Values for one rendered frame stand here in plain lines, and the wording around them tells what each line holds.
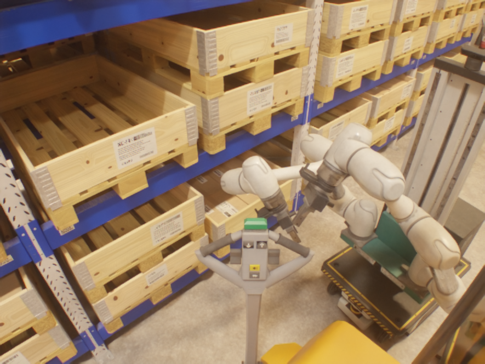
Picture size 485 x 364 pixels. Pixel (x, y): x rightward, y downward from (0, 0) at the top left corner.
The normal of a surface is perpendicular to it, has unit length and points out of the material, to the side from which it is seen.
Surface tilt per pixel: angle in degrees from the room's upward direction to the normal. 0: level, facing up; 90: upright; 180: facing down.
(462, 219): 0
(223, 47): 90
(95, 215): 90
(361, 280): 0
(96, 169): 90
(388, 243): 90
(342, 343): 0
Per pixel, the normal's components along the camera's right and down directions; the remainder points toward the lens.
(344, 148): -0.72, -0.29
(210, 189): 0.00, -0.78
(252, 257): -0.01, 0.38
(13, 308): 0.67, 0.46
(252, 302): -0.01, 0.62
